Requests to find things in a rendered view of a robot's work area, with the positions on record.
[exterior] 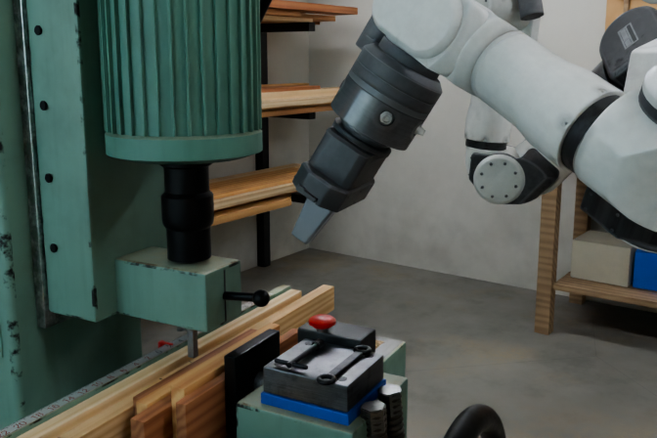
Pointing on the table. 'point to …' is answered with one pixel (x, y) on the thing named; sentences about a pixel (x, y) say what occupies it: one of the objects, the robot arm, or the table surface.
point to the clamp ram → (247, 371)
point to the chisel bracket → (177, 289)
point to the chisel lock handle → (249, 296)
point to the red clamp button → (322, 321)
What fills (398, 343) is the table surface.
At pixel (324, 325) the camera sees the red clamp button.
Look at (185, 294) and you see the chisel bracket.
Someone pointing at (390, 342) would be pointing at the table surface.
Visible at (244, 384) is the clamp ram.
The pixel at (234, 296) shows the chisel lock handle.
